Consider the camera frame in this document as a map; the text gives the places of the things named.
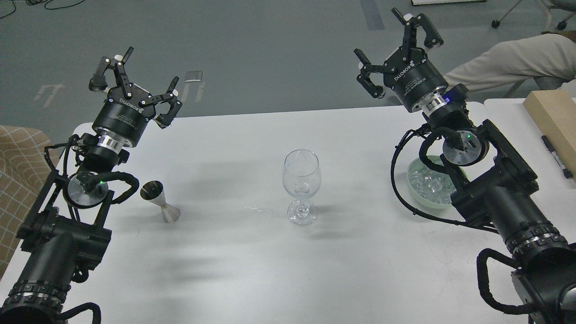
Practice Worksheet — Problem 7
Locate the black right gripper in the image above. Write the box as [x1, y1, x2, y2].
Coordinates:
[353, 7, 449, 113]

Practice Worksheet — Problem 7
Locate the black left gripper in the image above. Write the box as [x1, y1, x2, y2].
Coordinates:
[88, 46, 182, 147]

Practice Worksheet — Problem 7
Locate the steel double jigger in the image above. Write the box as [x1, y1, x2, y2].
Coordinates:
[140, 180, 181, 223]

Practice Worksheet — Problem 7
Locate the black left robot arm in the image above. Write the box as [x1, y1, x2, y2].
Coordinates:
[1, 47, 182, 324]

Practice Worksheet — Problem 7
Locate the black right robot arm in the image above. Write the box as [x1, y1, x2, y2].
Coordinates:
[354, 8, 576, 324]

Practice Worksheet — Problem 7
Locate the green bowl of ice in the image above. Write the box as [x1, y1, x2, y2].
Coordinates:
[406, 158, 455, 209]

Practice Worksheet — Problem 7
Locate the clear wine glass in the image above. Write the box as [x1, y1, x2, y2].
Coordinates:
[282, 149, 321, 226]

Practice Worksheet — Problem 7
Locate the white board on floor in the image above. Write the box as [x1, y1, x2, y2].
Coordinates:
[410, 0, 485, 6]

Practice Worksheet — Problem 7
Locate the beige checkered chair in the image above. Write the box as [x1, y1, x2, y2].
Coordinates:
[0, 125, 52, 276]

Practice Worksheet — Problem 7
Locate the person's beige trouser leg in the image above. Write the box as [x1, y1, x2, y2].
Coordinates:
[444, 30, 576, 98]

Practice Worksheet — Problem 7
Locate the light wooden block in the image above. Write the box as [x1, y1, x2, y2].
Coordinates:
[523, 90, 576, 179]

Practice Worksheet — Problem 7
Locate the office chair wheeled base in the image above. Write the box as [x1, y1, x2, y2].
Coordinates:
[512, 0, 575, 32]

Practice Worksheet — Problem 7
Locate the black marker pen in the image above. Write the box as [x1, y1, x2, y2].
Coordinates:
[541, 135, 573, 179]

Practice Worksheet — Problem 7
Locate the black floor cable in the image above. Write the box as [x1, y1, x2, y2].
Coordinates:
[0, 0, 86, 19]

